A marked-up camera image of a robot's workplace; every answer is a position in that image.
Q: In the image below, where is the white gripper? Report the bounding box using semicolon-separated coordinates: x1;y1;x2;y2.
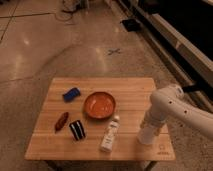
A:
140;111;167;136

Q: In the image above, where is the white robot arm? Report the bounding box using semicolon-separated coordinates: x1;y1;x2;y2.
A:
138;84;213;144

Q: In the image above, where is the orange ceramic bowl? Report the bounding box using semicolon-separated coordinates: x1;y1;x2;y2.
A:
83;92;116;119

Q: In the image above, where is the white plastic bottle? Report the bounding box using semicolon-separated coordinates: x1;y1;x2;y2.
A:
100;115;120;152

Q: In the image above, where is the wooden folding table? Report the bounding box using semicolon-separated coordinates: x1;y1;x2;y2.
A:
25;78;175;161

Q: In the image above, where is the blue rectangular block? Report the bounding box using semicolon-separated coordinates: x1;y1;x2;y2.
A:
63;87;81;102

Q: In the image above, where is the brown oblong object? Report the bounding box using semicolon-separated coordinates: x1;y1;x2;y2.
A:
55;112;69;131

